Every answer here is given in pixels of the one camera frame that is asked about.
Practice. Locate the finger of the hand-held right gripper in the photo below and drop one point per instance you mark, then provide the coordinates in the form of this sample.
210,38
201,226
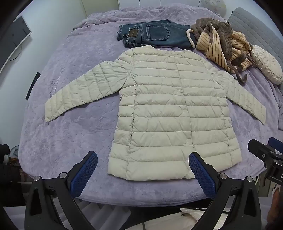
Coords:
260,149

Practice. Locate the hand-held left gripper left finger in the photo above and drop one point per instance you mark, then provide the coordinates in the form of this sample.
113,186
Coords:
85,171

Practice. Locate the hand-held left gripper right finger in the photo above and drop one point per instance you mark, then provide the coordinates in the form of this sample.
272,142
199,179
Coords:
202,173

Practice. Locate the cream quilted puffer jacket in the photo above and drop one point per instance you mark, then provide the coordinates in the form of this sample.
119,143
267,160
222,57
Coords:
159,106

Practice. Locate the purple plush blanket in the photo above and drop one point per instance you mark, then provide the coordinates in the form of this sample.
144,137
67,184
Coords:
77,137

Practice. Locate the white cloth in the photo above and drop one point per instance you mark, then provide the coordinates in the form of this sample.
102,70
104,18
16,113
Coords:
194,217

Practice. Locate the cream quilted pillow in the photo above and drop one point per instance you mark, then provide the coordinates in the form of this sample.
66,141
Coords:
267,64

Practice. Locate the brown and yellow striped robe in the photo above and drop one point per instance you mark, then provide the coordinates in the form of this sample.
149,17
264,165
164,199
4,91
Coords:
217,42

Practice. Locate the grey quilted headboard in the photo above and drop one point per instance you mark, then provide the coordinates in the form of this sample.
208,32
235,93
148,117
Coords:
256,28

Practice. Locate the blue denim jeans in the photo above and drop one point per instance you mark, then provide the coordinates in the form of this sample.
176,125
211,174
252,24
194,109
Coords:
154,33

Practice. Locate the dark flat monitor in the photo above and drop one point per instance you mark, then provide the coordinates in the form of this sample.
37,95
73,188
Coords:
13,37

